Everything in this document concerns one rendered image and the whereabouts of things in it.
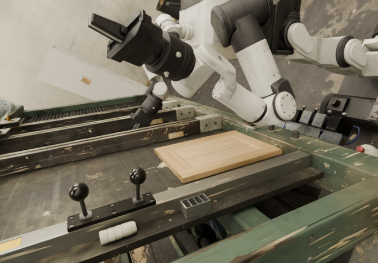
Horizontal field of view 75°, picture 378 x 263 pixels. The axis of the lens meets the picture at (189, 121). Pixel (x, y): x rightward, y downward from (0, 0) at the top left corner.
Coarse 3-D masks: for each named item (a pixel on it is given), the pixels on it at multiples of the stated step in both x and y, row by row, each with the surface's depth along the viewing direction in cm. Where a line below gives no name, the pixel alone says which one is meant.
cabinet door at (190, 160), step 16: (176, 144) 107; (192, 144) 106; (208, 144) 105; (224, 144) 103; (240, 144) 102; (256, 144) 100; (176, 160) 91; (192, 160) 91; (208, 160) 89; (224, 160) 88; (240, 160) 86; (256, 160) 88; (192, 176) 78
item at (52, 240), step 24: (240, 168) 76; (264, 168) 74; (288, 168) 78; (168, 192) 66; (192, 192) 65; (216, 192) 68; (120, 216) 57; (144, 216) 60; (24, 240) 52; (48, 240) 52; (72, 240) 54
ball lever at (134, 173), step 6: (138, 168) 54; (132, 174) 53; (138, 174) 53; (144, 174) 53; (132, 180) 53; (138, 180) 52; (144, 180) 54; (138, 186) 56; (138, 192) 58; (132, 198) 61; (138, 198) 60
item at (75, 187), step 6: (72, 186) 48; (78, 186) 48; (84, 186) 49; (72, 192) 48; (78, 192) 48; (84, 192) 49; (72, 198) 48; (78, 198) 48; (84, 198) 49; (84, 204) 53; (84, 210) 54; (84, 216) 55; (90, 216) 56
